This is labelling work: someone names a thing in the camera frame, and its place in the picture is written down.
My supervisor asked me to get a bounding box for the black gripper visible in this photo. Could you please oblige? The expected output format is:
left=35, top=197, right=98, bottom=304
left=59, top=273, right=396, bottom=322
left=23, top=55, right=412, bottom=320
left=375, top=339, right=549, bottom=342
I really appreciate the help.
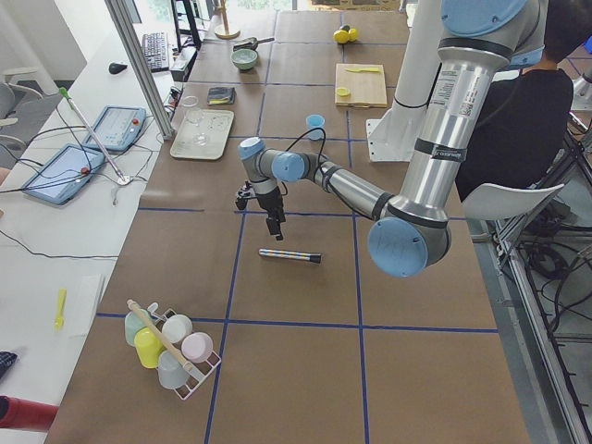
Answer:
left=256, top=188, right=285, bottom=241

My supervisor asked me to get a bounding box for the steel muddler black tip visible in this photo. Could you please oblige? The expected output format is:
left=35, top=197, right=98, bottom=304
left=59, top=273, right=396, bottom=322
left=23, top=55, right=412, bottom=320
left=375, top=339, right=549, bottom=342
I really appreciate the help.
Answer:
left=257, top=248, right=323, bottom=265

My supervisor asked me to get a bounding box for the black keyboard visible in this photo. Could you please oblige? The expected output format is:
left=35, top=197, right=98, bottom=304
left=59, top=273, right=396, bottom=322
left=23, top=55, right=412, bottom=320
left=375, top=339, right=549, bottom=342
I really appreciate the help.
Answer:
left=142, top=31, right=169, bottom=72

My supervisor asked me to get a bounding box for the grey cup on rack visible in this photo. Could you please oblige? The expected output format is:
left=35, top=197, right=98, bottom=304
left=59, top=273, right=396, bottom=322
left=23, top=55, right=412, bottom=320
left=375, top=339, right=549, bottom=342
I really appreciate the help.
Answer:
left=157, top=351, right=189, bottom=389

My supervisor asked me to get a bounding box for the green cup on rack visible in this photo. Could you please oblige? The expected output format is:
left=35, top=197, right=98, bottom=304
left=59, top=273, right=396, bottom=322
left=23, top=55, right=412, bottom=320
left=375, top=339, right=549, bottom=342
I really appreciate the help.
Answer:
left=124, top=311, right=145, bottom=347

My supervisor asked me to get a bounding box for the grey folded cloth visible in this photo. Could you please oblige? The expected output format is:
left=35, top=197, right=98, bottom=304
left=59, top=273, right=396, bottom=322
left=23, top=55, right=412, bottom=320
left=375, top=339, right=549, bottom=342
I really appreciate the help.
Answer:
left=206, top=86, right=236, bottom=105

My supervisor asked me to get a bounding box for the wooden mug tree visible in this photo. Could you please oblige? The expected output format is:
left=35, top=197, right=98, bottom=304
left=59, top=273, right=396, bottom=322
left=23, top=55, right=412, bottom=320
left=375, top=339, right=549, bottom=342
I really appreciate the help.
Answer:
left=214, top=0, right=241, bottom=40

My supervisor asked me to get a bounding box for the green bowl of ice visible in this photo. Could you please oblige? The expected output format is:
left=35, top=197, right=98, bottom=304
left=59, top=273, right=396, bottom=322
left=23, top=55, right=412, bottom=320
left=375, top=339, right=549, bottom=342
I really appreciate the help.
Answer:
left=230, top=48, right=259, bottom=71

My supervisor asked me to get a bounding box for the black computer mouse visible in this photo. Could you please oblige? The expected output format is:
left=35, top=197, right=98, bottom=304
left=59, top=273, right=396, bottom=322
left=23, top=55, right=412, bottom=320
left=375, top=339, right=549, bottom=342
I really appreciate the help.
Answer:
left=108, top=62, right=128, bottom=75

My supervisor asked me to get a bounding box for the yellow plastic knife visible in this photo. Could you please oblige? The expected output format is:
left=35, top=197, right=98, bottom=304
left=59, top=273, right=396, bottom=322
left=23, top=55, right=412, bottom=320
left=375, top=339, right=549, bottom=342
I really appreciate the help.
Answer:
left=345, top=67, right=382, bottom=73

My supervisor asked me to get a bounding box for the whole yellow lemon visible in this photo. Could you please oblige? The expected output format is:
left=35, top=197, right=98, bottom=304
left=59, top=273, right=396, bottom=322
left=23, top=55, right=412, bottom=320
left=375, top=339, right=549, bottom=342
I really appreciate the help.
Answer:
left=333, top=25, right=358, bottom=44

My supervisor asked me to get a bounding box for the yellow plastic fork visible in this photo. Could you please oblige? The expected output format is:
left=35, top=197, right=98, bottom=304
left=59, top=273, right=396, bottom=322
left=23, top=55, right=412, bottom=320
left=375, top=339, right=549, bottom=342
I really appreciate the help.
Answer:
left=54, top=289, right=68, bottom=331

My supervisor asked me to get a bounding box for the white chair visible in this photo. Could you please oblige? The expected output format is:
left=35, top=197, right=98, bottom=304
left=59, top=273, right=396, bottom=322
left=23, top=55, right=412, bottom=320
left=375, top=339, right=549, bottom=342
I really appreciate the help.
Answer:
left=462, top=183, right=564, bottom=220

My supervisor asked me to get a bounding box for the metal rod green tip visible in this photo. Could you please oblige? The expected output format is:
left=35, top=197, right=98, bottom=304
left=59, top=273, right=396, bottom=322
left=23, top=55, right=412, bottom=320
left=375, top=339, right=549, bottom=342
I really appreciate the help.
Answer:
left=58, top=87, right=132, bottom=186

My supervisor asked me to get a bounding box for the lemon slice on board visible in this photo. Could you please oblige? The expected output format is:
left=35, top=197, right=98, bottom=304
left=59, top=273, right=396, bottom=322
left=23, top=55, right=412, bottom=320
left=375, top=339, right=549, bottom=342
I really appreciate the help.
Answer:
left=335, top=87, right=351, bottom=98

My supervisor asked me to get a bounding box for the grey office chair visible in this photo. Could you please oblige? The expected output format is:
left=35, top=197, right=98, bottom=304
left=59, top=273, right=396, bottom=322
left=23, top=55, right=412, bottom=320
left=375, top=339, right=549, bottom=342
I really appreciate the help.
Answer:
left=1, top=66, right=62, bottom=152

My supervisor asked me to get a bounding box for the person in black shirt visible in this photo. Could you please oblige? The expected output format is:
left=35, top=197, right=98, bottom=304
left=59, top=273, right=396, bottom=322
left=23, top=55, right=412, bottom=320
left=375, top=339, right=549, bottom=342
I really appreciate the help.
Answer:
left=455, top=1, right=591, bottom=200

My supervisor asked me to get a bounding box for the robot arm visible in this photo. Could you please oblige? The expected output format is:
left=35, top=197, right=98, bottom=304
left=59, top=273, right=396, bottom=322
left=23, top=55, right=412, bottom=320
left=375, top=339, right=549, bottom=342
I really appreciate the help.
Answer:
left=236, top=1, right=548, bottom=278

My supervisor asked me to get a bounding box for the white cup on rack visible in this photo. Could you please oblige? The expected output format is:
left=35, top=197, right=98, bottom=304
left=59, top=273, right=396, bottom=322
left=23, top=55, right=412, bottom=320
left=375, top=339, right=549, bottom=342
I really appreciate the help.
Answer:
left=162, top=314, right=192, bottom=344

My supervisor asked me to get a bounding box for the teach pendant near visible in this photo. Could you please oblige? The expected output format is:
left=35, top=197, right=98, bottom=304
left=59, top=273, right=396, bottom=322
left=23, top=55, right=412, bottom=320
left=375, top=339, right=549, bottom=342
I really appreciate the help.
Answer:
left=22, top=143, right=105, bottom=205

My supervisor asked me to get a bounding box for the metal ice scoop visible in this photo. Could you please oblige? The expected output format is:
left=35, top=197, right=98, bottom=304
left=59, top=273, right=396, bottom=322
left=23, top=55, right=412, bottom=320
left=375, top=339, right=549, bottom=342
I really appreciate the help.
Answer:
left=233, top=37, right=275, bottom=51

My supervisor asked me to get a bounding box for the light blue cup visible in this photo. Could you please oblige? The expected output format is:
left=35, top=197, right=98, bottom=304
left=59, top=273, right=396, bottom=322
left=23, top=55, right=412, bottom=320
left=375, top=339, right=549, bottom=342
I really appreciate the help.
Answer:
left=305, top=114, right=325, bottom=141

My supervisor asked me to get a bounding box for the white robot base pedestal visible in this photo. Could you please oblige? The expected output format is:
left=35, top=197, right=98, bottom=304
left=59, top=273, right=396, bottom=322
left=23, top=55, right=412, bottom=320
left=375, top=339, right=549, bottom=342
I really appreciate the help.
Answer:
left=366, top=0, right=443, bottom=162

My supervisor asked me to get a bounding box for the yellow cup on rack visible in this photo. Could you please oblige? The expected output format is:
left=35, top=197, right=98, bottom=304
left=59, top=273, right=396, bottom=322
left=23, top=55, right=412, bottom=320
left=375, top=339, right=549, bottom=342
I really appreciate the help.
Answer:
left=134, top=327, right=166, bottom=369

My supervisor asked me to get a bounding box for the teach pendant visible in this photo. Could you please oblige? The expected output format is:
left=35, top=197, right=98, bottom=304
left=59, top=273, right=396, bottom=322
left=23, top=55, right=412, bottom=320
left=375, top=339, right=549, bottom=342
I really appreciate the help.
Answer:
left=22, top=143, right=105, bottom=205
left=92, top=105, right=147, bottom=154

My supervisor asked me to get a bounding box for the aluminium frame post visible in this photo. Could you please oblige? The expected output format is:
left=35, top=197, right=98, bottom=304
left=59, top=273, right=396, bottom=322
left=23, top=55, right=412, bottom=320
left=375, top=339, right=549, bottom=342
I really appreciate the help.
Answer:
left=105, top=0, right=175, bottom=141

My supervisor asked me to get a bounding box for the white cup rack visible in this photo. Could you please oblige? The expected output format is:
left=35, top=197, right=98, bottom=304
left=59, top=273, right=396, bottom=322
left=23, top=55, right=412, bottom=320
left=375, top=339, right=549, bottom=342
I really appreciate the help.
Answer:
left=147, top=302, right=221, bottom=401

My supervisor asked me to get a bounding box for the wooden cutting board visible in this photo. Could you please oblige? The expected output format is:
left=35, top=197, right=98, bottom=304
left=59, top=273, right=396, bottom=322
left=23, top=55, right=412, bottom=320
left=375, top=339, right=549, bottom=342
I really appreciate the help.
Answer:
left=335, top=63, right=388, bottom=108

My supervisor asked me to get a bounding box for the clear wine glass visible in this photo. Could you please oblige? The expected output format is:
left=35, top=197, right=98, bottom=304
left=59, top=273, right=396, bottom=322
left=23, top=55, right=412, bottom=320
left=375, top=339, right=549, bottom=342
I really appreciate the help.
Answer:
left=180, top=95, right=208, bottom=146

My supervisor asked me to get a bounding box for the white bear tray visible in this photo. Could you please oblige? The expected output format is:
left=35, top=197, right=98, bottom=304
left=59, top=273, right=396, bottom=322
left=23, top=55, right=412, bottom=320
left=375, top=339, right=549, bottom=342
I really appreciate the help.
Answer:
left=170, top=109, right=234, bottom=161

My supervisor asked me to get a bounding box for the pink cup on rack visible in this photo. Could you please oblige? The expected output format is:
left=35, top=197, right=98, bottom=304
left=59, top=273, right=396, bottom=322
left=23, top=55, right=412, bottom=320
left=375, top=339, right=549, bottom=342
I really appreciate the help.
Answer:
left=181, top=332, right=214, bottom=363

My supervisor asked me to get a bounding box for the teach pendant far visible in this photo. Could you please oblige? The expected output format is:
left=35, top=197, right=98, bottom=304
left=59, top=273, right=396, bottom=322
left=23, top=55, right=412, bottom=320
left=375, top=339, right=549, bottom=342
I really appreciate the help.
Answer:
left=92, top=105, right=147, bottom=154

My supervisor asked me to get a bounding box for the wooden stick on rack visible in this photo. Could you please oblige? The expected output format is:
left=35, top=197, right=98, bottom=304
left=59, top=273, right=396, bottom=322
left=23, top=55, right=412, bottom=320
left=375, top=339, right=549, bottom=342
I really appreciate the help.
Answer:
left=127, top=299, right=194, bottom=373

